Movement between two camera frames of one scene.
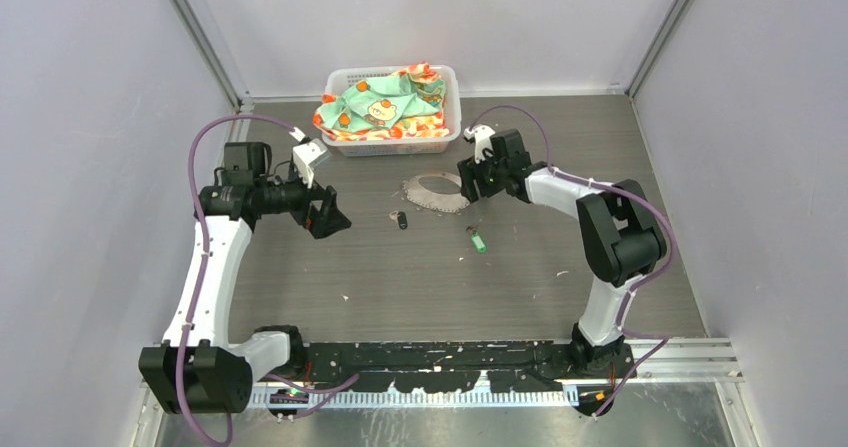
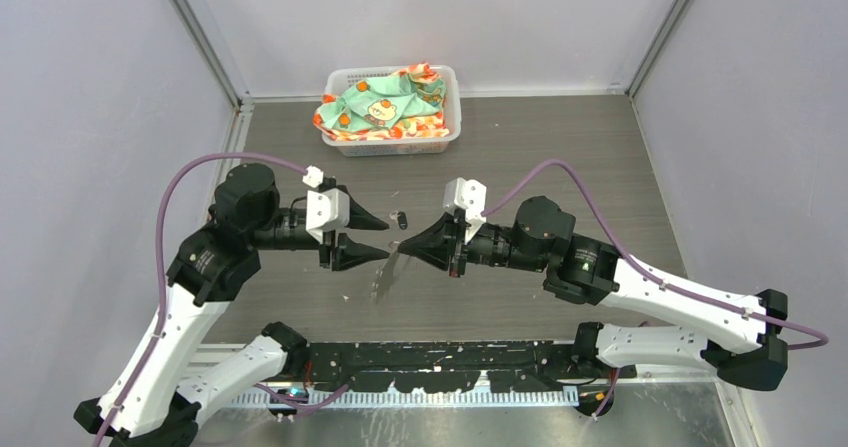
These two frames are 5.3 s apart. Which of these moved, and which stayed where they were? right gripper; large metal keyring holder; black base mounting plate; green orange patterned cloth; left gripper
Moved: left gripper; right gripper; large metal keyring holder
Stayed: black base mounting plate; green orange patterned cloth
